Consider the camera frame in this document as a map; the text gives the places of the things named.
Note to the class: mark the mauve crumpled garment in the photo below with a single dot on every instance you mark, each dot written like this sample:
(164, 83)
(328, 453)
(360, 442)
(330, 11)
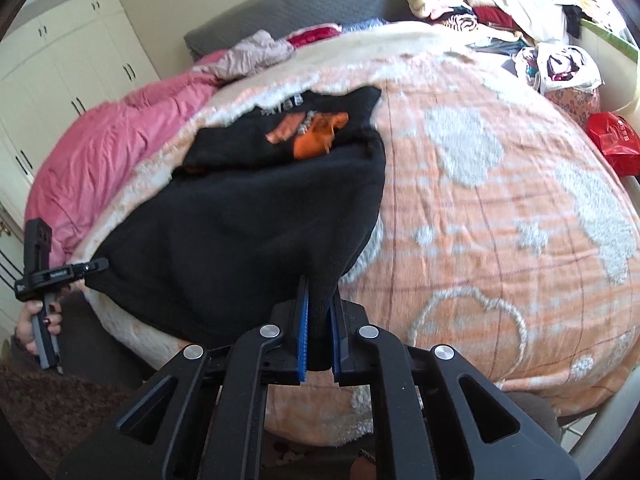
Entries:
(255, 55)

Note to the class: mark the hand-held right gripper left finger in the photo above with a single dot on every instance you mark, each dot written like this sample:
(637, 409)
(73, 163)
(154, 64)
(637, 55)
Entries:
(301, 330)

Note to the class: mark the grey quilted headboard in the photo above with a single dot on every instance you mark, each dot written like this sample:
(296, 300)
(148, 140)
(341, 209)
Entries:
(310, 5)

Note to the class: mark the blue patterned cloth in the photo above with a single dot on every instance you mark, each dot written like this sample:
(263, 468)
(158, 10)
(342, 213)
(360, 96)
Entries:
(365, 26)

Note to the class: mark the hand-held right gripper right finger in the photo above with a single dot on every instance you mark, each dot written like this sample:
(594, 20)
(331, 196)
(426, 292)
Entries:
(337, 345)

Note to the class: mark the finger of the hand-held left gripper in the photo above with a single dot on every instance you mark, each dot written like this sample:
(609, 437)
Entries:
(95, 265)

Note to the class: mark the person's left hand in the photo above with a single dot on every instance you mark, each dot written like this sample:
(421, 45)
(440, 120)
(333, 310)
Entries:
(27, 332)

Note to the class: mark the orange and white fleece blanket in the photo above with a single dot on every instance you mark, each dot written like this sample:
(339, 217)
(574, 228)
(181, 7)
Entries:
(500, 240)

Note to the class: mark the white bag of clothes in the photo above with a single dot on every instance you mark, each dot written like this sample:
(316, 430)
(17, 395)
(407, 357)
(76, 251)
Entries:
(590, 67)

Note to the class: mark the red cloth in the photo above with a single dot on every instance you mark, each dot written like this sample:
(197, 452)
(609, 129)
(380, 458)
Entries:
(315, 36)

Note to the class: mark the pink duvet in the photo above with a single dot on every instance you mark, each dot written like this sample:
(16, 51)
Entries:
(100, 145)

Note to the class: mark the red plastic bag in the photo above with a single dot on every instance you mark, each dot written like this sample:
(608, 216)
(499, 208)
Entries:
(617, 145)

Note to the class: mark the pile of mixed clothes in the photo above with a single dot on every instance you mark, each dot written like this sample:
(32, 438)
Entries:
(480, 5)

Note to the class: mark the dark brown shaggy rug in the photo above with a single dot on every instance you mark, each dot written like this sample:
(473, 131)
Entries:
(50, 410)

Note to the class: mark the pink floral pillow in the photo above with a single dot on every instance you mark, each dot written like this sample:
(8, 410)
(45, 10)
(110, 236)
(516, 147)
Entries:
(575, 107)

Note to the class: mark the black sweater with orange cuffs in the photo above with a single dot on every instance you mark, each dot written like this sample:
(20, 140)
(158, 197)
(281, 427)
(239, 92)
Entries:
(240, 240)

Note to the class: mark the dark grey bed frame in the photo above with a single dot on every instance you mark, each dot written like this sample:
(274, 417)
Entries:
(110, 345)

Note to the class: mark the green and white panel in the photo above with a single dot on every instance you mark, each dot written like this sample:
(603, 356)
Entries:
(612, 40)

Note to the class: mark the white ornate cabinet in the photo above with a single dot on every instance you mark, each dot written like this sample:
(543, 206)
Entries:
(7, 260)

